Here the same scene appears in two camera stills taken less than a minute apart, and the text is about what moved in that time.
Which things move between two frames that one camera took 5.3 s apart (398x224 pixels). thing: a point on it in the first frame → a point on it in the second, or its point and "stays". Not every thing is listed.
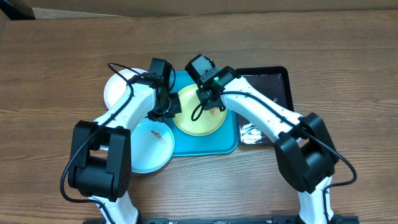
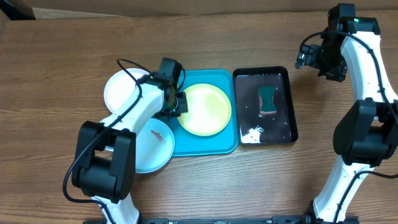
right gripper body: (208, 101) → (311, 57)
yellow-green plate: (211, 120) stays
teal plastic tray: (224, 142) stays
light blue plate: (152, 144) stays
